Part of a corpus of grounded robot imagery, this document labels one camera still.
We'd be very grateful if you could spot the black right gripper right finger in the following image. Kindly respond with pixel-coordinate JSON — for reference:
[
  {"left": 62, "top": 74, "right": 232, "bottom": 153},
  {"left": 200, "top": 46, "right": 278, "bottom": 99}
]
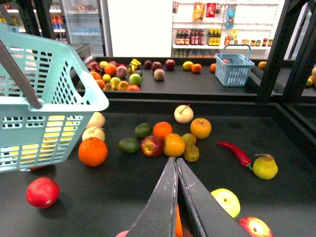
[{"left": 176, "top": 158, "right": 250, "bottom": 237}]

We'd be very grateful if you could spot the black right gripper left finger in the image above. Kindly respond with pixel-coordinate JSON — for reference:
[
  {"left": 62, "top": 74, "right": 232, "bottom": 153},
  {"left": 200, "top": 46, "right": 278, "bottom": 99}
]
[{"left": 127, "top": 157, "right": 178, "bottom": 237}]

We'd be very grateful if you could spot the large light blue basket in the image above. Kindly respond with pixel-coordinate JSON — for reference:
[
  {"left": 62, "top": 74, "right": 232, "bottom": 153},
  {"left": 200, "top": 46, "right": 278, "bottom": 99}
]
[{"left": 0, "top": 22, "right": 110, "bottom": 173}]

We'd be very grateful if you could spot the grey basket handle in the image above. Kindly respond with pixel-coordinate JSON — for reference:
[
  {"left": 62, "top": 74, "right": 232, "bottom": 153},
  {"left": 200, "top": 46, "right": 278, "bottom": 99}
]
[{"left": 0, "top": 41, "right": 42, "bottom": 109}]

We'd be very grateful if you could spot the yellow lemon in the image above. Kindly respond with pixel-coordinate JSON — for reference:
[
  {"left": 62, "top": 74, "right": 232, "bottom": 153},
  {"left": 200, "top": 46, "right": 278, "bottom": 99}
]
[{"left": 0, "top": 115, "right": 84, "bottom": 171}]

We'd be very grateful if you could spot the black metal shelf rack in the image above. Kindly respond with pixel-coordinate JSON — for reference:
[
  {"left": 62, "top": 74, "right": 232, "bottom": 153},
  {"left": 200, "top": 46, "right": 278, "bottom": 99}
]
[{"left": 0, "top": 0, "right": 316, "bottom": 237}]

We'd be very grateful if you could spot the white background store shelf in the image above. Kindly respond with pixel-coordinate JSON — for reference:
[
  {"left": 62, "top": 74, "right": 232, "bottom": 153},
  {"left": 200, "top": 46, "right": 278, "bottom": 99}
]
[{"left": 171, "top": 0, "right": 284, "bottom": 60}]

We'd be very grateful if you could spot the left drinks shelf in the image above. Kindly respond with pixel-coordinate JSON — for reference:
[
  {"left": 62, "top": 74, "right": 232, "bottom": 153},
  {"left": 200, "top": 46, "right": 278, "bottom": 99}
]
[{"left": 0, "top": 0, "right": 69, "bottom": 43}]

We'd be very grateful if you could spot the green yellow apple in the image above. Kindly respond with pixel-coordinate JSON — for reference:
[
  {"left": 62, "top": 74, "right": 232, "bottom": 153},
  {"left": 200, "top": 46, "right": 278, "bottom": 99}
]
[{"left": 210, "top": 188, "right": 241, "bottom": 219}]

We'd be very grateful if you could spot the pink peach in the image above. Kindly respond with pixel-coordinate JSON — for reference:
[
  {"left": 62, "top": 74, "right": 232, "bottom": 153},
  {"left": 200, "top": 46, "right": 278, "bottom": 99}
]
[{"left": 116, "top": 230, "right": 129, "bottom": 237}]

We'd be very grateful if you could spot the red chili pepper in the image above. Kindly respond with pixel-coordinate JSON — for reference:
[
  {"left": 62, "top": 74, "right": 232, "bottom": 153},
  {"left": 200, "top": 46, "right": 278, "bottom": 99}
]
[{"left": 216, "top": 141, "right": 252, "bottom": 170}]

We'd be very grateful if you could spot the red striped apple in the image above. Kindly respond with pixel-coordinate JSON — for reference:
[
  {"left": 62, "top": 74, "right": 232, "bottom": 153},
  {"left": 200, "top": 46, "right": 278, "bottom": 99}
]
[{"left": 140, "top": 135, "right": 163, "bottom": 158}]

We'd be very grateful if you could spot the yellow orange fruit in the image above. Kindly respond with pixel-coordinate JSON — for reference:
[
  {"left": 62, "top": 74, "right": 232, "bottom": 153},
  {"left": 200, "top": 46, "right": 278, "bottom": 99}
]
[{"left": 163, "top": 133, "right": 185, "bottom": 157}]

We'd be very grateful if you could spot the yellow pear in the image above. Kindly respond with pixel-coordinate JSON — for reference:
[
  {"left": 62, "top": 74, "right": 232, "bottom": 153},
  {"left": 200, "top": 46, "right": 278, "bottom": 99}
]
[{"left": 252, "top": 154, "right": 278, "bottom": 180}]

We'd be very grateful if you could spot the orange near front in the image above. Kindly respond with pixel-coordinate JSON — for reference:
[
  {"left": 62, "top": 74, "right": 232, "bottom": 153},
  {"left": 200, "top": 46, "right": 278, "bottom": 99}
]
[{"left": 153, "top": 121, "right": 173, "bottom": 140}]

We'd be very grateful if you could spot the large orange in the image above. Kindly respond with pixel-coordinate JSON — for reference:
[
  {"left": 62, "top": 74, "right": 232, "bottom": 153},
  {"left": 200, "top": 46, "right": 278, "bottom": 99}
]
[{"left": 78, "top": 137, "right": 108, "bottom": 167}]

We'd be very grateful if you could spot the white pear with stem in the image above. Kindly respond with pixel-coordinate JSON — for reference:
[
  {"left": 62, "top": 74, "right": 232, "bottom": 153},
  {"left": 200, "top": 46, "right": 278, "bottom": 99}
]
[{"left": 174, "top": 105, "right": 194, "bottom": 124}]

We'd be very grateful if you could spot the pale white pear left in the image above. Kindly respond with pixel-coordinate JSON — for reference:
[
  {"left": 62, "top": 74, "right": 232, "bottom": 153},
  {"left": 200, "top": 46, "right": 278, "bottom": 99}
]
[{"left": 85, "top": 112, "right": 105, "bottom": 129}]

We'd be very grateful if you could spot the red pomegranate fruit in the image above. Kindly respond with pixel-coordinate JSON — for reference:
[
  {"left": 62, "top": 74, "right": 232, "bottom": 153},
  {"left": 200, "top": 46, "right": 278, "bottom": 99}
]
[{"left": 26, "top": 177, "right": 60, "bottom": 209}]

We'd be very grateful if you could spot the small blue background basket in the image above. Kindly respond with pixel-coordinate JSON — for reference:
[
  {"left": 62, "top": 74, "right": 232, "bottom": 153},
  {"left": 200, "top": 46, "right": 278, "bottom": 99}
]
[{"left": 215, "top": 44, "right": 255, "bottom": 87}]

